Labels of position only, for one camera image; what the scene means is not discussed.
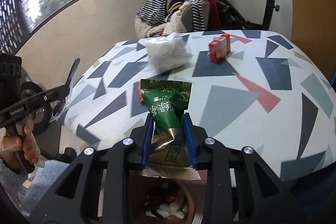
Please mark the green gold tea packet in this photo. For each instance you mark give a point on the green gold tea packet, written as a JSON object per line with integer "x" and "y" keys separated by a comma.
{"x": 167, "y": 101}

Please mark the geometric patterned tablecloth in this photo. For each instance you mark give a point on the geometric patterned tablecloth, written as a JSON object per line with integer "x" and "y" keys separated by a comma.
{"x": 266, "y": 94}

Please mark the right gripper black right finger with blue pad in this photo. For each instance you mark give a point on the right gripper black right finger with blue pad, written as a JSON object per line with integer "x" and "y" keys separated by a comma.
{"x": 240, "y": 184}

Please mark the person's left hand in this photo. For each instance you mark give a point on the person's left hand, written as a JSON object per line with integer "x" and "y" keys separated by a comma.
{"x": 27, "y": 143}

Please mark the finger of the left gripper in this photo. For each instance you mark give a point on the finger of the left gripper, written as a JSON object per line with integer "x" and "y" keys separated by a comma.
{"x": 70, "y": 79}

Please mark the brown round trash bin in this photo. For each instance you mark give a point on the brown round trash bin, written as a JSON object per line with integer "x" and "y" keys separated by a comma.
{"x": 160, "y": 200}

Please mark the beige fleece garment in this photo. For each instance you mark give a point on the beige fleece garment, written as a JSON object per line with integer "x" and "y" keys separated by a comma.
{"x": 179, "y": 19}

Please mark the tan chair with clothes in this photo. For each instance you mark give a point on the tan chair with clothes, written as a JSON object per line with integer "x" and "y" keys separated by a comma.
{"x": 200, "y": 15}

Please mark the red cigarette box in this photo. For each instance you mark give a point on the red cigarette box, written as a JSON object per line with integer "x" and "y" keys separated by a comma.
{"x": 219, "y": 48}

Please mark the grey fluffy sleeve forearm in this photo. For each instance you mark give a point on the grey fluffy sleeve forearm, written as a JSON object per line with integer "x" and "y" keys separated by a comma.
{"x": 11, "y": 181}

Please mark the striped black white shirt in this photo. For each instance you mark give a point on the striped black white shirt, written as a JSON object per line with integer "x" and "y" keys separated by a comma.
{"x": 158, "y": 12}

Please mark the black scooter wheel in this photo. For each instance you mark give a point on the black scooter wheel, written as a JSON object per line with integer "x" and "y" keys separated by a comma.
{"x": 40, "y": 114}

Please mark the white plastic bag of cotton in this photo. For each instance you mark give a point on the white plastic bag of cotton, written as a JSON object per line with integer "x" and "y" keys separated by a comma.
{"x": 167, "y": 52}

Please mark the small red lighter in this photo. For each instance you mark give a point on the small red lighter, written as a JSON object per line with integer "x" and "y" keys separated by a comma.
{"x": 140, "y": 98}

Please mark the small clear black wrapper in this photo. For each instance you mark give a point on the small clear black wrapper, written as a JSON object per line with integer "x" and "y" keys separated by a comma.
{"x": 60, "y": 107}

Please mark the wooden panel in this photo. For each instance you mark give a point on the wooden panel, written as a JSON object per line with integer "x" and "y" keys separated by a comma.
{"x": 313, "y": 30}

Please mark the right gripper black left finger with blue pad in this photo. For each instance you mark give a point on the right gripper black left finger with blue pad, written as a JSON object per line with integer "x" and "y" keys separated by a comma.
{"x": 95, "y": 186}

